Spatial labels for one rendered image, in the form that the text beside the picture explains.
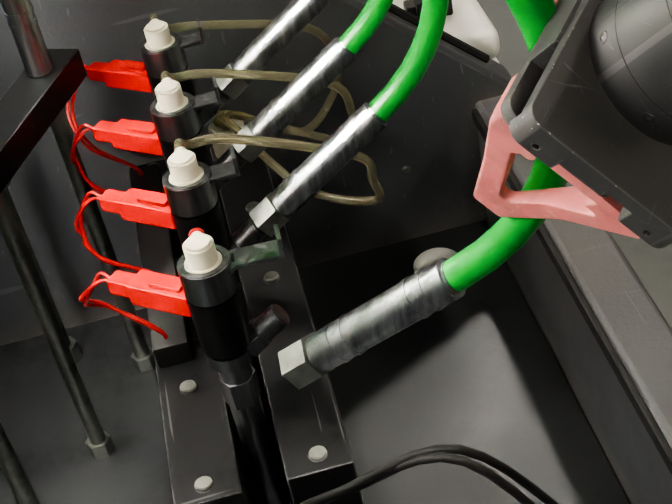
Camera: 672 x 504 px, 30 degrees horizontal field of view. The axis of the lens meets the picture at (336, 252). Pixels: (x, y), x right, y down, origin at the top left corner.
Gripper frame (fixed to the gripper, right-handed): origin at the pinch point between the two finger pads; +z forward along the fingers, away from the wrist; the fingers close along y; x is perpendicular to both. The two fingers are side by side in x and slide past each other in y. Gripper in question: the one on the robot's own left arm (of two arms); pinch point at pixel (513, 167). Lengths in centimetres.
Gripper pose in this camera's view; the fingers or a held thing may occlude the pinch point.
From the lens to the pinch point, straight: 48.6
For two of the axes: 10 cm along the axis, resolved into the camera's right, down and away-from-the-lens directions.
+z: -4.1, 3.1, 8.6
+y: -4.5, 7.5, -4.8
